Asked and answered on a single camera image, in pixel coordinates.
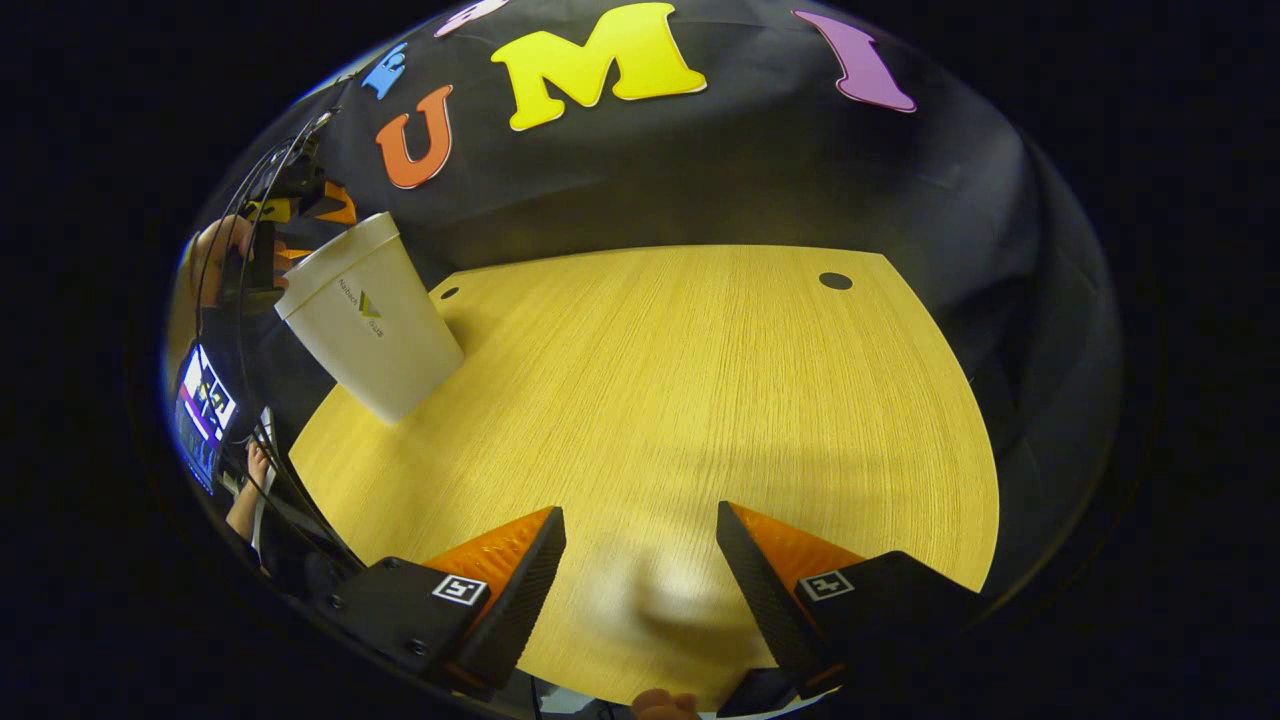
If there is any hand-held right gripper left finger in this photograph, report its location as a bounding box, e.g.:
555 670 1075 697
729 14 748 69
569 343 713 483
320 505 569 696

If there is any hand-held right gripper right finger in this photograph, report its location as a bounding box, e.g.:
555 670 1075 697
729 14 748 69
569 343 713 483
714 500 989 696

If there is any white desktop garbage bin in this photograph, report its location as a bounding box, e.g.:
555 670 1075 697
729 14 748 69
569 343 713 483
273 211 466 426

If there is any wooden desktop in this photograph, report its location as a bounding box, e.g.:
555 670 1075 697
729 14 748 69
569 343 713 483
288 245 1001 713

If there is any computer monitor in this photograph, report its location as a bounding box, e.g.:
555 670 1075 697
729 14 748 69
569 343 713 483
173 343 241 498

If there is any black backdrop cloth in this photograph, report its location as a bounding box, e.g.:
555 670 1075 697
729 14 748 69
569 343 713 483
165 0 1121 601

